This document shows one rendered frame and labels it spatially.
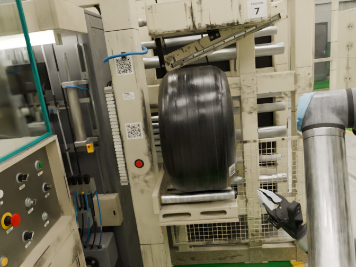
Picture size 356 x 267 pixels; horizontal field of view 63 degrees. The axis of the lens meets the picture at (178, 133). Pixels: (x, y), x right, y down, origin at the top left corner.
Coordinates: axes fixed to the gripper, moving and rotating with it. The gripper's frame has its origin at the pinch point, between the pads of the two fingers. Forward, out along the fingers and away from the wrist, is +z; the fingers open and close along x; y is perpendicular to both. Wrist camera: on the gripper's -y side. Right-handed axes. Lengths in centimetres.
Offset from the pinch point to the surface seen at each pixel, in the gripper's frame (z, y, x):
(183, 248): 18, 122, -13
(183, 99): 42.3, -16.3, -1.8
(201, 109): 34.6, -16.3, 0.1
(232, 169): 13.4, 1.9, -0.1
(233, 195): 8.0, 18.5, -0.7
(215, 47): 68, 2, 48
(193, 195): 20.3, 21.3, -13.4
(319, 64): 211, 633, 904
